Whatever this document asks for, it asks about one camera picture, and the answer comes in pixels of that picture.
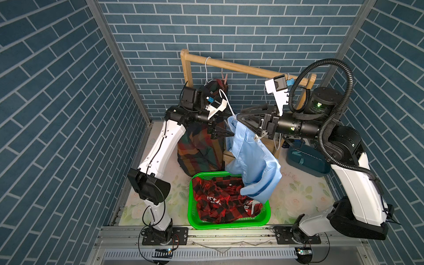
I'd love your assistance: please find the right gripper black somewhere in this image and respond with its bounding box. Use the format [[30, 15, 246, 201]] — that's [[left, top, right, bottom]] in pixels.
[[238, 105, 320, 145]]

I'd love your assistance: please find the light blue shirt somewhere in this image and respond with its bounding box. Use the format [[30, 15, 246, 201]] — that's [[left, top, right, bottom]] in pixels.
[[225, 116, 282, 204]]

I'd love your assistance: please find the red black plaid shirt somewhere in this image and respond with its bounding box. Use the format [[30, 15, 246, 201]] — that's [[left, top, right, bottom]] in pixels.
[[192, 176, 263, 224]]

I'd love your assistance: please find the white wire hanger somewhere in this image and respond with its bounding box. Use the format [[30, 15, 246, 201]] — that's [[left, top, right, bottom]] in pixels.
[[219, 89, 237, 120], [204, 56, 211, 86], [264, 88, 281, 155]]

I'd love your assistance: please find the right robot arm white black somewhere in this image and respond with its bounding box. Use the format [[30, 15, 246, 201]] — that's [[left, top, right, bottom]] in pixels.
[[237, 59, 394, 244]]

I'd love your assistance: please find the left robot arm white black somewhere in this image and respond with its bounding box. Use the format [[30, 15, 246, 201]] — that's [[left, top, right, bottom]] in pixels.
[[128, 85, 234, 245]]

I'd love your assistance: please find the dark multicolour plaid shirt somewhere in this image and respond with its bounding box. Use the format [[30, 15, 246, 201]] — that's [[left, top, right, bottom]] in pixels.
[[177, 79, 227, 177]]

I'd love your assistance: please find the pink clothespin at collar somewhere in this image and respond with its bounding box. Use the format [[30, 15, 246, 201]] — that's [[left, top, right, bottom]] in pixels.
[[221, 74, 228, 85]]

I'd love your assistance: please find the teal storage box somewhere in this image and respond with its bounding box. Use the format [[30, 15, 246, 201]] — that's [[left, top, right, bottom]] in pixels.
[[286, 142, 331, 177]]

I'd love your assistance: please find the wooden clothes rack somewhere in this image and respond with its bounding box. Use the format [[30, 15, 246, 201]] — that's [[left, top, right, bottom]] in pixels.
[[180, 49, 318, 166]]

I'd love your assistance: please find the green plastic basket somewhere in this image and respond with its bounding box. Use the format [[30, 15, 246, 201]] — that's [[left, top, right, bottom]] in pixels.
[[188, 171, 271, 230]]

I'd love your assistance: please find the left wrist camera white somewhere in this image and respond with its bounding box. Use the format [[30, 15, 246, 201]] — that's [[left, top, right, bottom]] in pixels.
[[205, 97, 227, 120]]

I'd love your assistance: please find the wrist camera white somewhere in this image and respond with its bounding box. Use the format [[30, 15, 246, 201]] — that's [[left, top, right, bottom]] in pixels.
[[205, 97, 227, 120], [265, 75, 295, 117]]

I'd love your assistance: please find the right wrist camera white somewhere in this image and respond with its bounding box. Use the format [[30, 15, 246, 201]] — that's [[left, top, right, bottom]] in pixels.
[[265, 75, 295, 117]]

